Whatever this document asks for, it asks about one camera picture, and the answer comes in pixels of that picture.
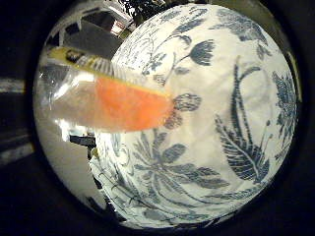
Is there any blue floral white tablecloth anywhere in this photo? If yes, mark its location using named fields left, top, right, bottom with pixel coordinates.
left=88, top=3, right=300, bottom=230

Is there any clear bag of orange snacks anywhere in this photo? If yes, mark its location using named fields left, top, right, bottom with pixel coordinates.
left=33, top=45, right=175, bottom=134

